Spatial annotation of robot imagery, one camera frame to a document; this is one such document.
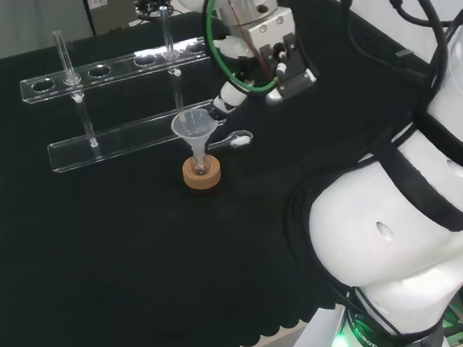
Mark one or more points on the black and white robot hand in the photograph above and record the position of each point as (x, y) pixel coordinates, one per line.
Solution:
(283, 74)

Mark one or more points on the clear plastic funnel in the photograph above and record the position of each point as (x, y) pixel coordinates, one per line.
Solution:
(192, 125)

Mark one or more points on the clear acrylic funnel stand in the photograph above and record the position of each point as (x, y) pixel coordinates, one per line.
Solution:
(121, 141)

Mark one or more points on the small grey cloth clip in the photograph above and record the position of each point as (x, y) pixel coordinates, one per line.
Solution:
(404, 54)

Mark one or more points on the small round-bottom glass flask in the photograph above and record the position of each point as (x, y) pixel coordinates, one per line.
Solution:
(201, 166)

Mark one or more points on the grey metal cabinet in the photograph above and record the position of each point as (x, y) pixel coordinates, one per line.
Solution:
(111, 8)

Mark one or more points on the black bench cloth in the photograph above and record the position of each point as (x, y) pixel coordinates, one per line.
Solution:
(120, 254)

